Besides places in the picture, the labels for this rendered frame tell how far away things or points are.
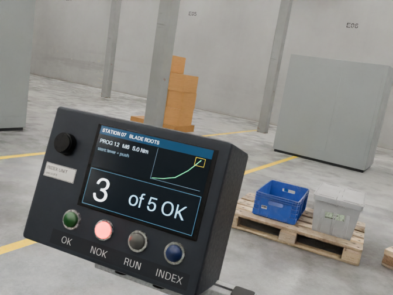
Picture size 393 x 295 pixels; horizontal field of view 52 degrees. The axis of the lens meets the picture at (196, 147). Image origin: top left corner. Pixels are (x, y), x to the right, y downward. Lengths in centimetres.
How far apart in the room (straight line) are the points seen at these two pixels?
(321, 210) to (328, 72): 476
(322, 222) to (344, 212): 21
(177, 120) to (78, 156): 809
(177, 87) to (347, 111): 339
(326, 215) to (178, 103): 555
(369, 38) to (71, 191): 1287
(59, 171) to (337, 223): 326
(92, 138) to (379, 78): 752
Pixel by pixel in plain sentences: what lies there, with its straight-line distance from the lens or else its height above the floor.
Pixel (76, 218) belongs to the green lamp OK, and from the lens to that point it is 56.
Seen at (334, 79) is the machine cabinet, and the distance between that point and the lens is 808.
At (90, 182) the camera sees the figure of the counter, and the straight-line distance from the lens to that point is 55.
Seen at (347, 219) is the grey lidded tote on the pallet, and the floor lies 32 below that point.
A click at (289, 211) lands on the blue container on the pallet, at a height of 27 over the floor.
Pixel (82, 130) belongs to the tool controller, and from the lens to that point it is 57.
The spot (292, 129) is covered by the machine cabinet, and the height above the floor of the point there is 52.
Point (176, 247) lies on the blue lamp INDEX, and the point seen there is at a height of 113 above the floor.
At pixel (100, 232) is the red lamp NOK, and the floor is 112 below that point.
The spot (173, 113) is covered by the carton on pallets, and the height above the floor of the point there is 39.
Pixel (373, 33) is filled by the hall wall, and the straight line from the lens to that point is 1328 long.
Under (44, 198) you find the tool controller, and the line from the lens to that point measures 60.
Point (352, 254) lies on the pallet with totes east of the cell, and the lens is 364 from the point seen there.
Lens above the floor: 133
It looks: 10 degrees down
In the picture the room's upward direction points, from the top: 9 degrees clockwise
